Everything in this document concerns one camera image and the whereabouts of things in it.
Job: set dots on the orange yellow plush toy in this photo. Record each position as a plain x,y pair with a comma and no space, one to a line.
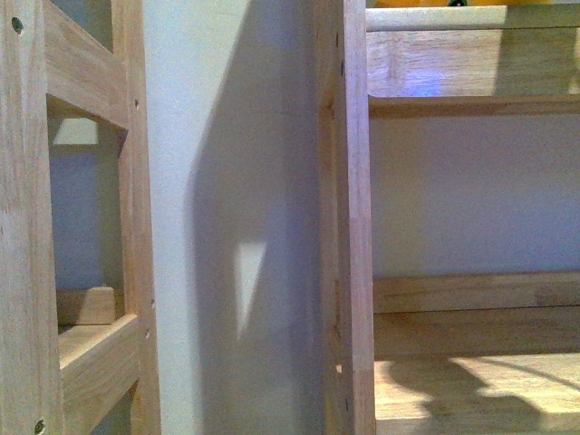
441,3

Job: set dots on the wooden shelf unit right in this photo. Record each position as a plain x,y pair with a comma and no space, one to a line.
449,155

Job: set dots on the wooden shelf unit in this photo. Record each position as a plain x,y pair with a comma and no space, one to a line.
449,155
78,334

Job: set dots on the wooden shelf unit left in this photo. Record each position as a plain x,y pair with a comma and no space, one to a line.
78,334

